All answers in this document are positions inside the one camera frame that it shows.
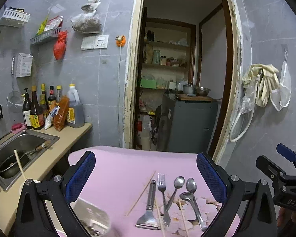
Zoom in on wooden chopstick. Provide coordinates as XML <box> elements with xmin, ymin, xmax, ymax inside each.
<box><xmin>155</xmin><ymin>198</ymin><xmax>166</xmax><ymax>237</ymax></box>
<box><xmin>125</xmin><ymin>170</ymin><xmax>156</xmax><ymax>217</ymax></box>
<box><xmin>14</xmin><ymin>149</ymin><xmax>26</xmax><ymax>181</ymax></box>
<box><xmin>179</xmin><ymin>198</ymin><xmax>189</xmax><ymax>237</ymax></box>

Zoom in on metal soup ladle spoon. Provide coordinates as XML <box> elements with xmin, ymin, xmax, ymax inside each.
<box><xmin>180</xmin><ymin>192</ymin><xmax>207</xmax><ymax>232</ymax></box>

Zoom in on metal fork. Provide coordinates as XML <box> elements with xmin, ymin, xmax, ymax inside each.
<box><xmin>157</xmin><ymin>173</ymin><xmax>171</xmax><ymax>227</ymax></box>

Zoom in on metal peeler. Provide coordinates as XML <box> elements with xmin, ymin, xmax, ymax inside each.
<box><xmin>135</xmin><ymin>180</ymin><xmax>160</xmax><ymax>230</ymax></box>

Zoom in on white plastic utensil holder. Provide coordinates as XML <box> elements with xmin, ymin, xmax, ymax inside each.
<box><xmin>45</xmin><ymin>196</ymin><xmax>111</xmax><ymax>236</ymax></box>

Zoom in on person's right hand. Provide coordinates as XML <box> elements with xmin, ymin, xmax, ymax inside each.
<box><xmin>277</xmin><ymin>208</ymin><xmax>296</xmax><ymax>236</ymax></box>

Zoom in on black frying pan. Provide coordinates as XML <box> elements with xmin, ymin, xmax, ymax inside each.
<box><xmin>0</xmin><ymin>140</ymin><xmax>51</xmax><ymax>179</ymax></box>

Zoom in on stainless steel sink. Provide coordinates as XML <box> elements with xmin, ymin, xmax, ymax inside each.
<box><xmin>0</xmin><ymin>130</ymin><xmax>59</xmax><ymax>192</ymax></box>

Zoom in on cream rubber gloves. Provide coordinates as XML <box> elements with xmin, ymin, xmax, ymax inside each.
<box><xmin>242</xmin><ymin>64</ymin><xmax>280</xmax><ymax>108</ymax></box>

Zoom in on pink sponge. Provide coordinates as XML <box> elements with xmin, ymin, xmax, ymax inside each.
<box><xmin>11</xmin><ymin>123</ymin><xmax>26</xmax><ymax>134</ymax></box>

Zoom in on grey cabinet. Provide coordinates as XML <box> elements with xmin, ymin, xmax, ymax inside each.
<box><xmin>156</xmin><ymin>94</ymin><xmax>218</xmax><ymax>153</ymax></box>

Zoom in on orange sauce pouch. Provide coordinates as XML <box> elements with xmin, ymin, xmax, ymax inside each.
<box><xmin>53</xmin><ymin>96</ymin><xmax>70</xmax><ymax>132</ymax></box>

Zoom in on dark soy sauce bottle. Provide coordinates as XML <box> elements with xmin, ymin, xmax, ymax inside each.
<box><xmin>30</xmin><ymin>86</ymin><xmax>45</xmax><ymax>130</ymax></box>

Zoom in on metal bowl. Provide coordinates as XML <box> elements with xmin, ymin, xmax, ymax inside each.
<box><xmin>196</xmin><ymin>87</ymin><xmax>210</xmax><ymax>97</ymax></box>

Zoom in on large dark vinegar jug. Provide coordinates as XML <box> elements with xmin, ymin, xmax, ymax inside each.
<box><xmin>67</xmin><ymin>84</ymin><xmax>84</xmax><ymax>128</ymax></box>

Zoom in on pink floral table cloth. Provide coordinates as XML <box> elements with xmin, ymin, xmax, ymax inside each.
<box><xmin>80</xmin><ymin>146</ymin><xmax>222</xmax><ymax>236</ymax></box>

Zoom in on metal strainer ladle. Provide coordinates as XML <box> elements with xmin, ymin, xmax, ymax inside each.
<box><xmin>6</xmin><ymin>56</ymin><xmax>23</xmax><ymax>113</ymax></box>

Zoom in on green box on shelf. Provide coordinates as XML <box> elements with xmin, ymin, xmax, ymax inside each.
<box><xmin>140</xmin><ymin>79</ymin><xmax>156</xmax><ymax>89</ymax></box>

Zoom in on white tissue box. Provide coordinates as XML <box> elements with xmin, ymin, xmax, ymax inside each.
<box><xmin>16</xmin><ymin>53</ymin><xmax>34</xmax><ymax>78</ymax></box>

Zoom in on red plastic bag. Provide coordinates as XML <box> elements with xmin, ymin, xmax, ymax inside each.
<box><xmin>53</xmin><ymin>31</ymin><xmax>68</xmax><ymax>60</ymax></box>

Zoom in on clear bag of dried goods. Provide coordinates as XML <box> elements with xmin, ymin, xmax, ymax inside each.
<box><xmin>70</xmin><ymin>0</ymin><xmax>101</xmax><ymax>34</ymax></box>

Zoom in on white hose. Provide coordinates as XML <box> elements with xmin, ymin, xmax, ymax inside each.
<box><xmin>228</xmin><ymin>76</ymin><xmax>260</xmax><ymax>143</ymax></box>

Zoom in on white wall switch socket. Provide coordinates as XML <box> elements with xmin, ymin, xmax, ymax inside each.
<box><xmin>81</xmin><ymin>35</ymin><xmax>109</xmax><ymax>50</ymax></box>

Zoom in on grey wall rack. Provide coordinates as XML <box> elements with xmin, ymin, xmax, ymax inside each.
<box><xmin>30</xmin><ymin>27</ymin><xmax>61</xmax><ymax>45</ymax></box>

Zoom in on orange wall hook plug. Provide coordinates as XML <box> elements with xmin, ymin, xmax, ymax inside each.
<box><xmin>115</xmin><ymin>35</ymin><xmax>126</xmax><ymax>47</ymax></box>

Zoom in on white wall basket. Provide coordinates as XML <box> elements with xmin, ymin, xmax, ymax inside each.
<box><xmin>0</xmin><ymin>9</ymin><xmax>31</xmax><ymax>28</ymax></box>

